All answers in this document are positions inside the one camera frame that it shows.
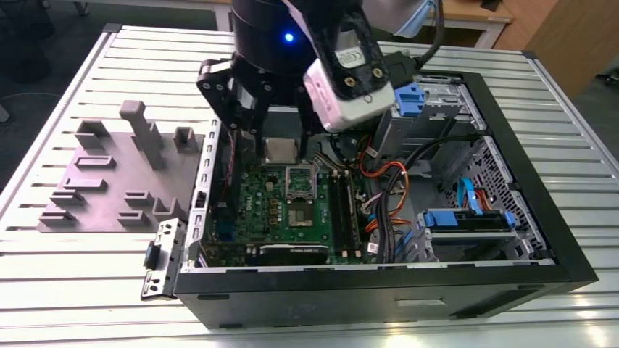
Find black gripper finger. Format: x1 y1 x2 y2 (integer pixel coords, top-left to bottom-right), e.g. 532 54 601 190
293 86 324 161
194 59 266 167

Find silver CPU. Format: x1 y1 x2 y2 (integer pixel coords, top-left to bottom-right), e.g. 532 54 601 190
260 136 298 166

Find CPU socket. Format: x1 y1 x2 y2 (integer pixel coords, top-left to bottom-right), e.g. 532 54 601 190
285 202 322 230

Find grey power supply unit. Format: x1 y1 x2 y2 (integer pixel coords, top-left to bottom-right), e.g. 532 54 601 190
262 105 310 141

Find black case fan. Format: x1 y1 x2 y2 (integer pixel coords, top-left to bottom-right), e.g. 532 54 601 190
330 130 374 165

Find metal socket cover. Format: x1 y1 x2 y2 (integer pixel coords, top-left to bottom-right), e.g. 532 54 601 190
284 163 321 203

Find blue plastic disk carrier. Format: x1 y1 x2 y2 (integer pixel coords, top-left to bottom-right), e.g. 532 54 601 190
393 85 426 117

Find tall metal drive cage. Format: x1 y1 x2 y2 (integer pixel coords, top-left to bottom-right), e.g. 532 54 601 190
374 74 486 160

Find green motherboard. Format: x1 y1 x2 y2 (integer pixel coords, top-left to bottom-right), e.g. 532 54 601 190
200 159 382 265

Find black RAM slot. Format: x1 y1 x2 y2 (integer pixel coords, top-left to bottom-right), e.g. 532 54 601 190
328 170 349 257
340 170 364 257

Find grey parts rack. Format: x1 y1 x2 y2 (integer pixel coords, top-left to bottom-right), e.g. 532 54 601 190
35 100 206 235

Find black graphics card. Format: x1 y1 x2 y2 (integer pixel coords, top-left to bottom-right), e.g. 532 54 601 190
244 243 329 265

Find hard disk in blue carrier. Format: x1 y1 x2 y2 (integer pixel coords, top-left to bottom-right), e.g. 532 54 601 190
417 210 517 233

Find metal expansion slot latch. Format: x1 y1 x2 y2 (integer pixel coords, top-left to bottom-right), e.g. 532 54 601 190
138 217 188 300

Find wooden desk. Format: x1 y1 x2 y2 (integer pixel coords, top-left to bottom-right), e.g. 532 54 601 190
212 0 513 50

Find low metal disk bay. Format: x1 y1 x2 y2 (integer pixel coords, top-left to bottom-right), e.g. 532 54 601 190
409 217 552 262

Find black PC case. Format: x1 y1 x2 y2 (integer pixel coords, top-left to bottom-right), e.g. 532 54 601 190
170 57 600 329

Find wooden cabinet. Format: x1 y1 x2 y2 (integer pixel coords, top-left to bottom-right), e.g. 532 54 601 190
492 0 619 99

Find black chair base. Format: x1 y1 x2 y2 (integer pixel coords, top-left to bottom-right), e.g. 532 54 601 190
596 67 619 88

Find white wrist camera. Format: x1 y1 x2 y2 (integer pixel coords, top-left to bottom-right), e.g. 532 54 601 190
301 21 396 134

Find yellow black power wires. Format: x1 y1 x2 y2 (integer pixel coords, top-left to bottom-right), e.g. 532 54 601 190
312 151 349 173

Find orange wire bundle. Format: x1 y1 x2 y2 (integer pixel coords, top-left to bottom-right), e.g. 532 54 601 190
360 161 412 233

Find black cable bundle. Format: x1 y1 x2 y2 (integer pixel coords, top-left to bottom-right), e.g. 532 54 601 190
374 133 484 262

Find black camera cable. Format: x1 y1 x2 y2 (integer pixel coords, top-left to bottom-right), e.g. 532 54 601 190
385 0 446 90

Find blue flat data wire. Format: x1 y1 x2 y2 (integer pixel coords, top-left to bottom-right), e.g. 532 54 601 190
453 177 484 215

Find orange flat data wire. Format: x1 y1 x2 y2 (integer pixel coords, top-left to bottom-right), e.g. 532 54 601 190
476 190 494 214

